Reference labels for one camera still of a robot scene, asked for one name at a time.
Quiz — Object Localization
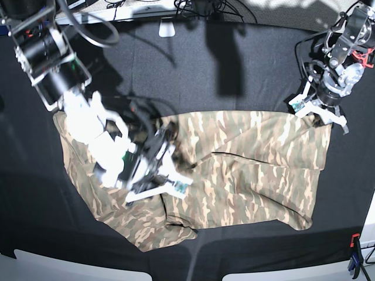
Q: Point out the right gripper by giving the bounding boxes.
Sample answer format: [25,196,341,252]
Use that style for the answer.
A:
[126,125,193,199]

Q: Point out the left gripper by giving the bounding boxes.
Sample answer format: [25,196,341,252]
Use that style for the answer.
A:
[304,112,326,126]

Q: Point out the camouflage t-shirt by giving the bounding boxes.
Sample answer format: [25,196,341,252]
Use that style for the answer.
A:
[53,111,332,252]

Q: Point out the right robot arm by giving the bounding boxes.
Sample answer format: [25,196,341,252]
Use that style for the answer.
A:
[1,1,193,203]

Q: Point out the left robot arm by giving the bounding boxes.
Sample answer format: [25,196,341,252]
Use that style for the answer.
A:
[289,1,374,133]

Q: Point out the black table cloth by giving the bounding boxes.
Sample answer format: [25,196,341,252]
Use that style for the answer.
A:
[1,22,374,280]

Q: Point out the orange clamp bottom right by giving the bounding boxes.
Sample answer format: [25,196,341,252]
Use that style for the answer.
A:
[347,233,363,280]

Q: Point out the white tape patch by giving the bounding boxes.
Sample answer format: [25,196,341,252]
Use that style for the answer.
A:
[158,19,176,38]

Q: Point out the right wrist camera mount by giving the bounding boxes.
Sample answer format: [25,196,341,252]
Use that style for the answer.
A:
[125,144,193,204]

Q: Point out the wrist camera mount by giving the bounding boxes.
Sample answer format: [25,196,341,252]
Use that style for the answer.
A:
[288,76,349,135]
[125,144,193,204]

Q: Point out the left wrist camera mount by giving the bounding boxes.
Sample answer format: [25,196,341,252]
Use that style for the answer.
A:
[288,76,349,135]

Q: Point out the black cables on desk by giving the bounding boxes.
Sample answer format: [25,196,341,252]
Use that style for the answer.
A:
[172,0,258,24]

